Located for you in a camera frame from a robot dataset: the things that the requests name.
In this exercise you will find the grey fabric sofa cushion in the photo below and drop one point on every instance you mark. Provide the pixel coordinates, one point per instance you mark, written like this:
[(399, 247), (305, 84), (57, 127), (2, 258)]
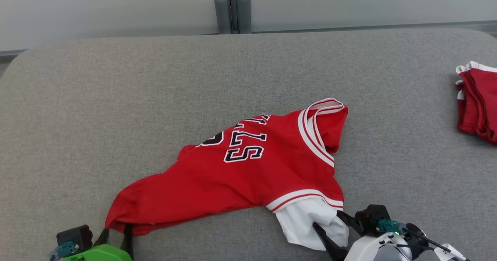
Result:
[(116, 117)]

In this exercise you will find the grey partition post rounded cap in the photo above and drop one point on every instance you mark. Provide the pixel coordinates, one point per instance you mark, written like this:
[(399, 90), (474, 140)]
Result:
[(222, 14), (244, 14)]

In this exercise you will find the red Bulls 23 shorts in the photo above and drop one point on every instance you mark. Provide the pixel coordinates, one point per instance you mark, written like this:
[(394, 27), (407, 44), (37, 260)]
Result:
[(481, 101)]

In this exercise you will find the red white-sleeved Bulls jersey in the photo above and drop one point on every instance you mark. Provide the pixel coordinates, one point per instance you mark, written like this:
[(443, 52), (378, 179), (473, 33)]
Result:
[(252, 175)]

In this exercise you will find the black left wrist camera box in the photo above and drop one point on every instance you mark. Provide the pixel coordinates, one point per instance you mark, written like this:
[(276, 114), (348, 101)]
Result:
[(75, 235)]

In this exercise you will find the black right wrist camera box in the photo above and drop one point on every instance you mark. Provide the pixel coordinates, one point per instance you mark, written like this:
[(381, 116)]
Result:
[(371, 216)]

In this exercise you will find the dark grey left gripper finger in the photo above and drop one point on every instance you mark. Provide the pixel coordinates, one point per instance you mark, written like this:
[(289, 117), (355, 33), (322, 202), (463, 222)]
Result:
[(128, 239), (103, 238)]

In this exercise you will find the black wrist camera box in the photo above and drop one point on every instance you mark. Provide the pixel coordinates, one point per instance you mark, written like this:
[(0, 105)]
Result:
[(371, 216), (75, 235)]

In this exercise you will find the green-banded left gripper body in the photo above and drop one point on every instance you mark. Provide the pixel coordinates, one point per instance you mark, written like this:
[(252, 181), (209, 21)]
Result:
[(101, 254)]

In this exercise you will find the grey wall base rail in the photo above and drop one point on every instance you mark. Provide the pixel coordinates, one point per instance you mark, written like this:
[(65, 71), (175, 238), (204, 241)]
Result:
[(369, 27), (11, 56)]

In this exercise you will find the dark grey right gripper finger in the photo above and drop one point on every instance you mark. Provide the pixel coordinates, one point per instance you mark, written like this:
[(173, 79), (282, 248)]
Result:
[(330, 247), (349, 221)]

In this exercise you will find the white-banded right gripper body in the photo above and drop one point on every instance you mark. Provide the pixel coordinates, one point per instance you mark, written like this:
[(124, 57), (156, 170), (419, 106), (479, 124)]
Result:
[(365, 249)]

